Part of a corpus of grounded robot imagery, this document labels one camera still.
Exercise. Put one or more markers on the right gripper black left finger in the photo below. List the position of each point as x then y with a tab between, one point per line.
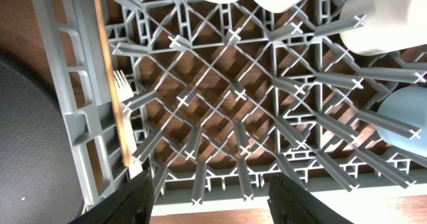
131	203

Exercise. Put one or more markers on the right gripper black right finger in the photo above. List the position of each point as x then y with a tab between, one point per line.
291	203

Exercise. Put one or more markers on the round black tray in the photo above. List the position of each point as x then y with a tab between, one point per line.
39	182

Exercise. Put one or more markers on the white plastic fork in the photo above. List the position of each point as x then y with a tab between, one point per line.
125	92

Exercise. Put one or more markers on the blue cup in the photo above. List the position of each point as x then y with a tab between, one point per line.
407	105

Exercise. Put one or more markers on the wooden chopstick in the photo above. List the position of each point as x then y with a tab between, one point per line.
116	105

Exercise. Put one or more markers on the white paper cup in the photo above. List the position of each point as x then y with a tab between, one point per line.
390	25

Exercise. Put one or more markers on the grey dishwasher rack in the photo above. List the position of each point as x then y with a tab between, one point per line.
228	95

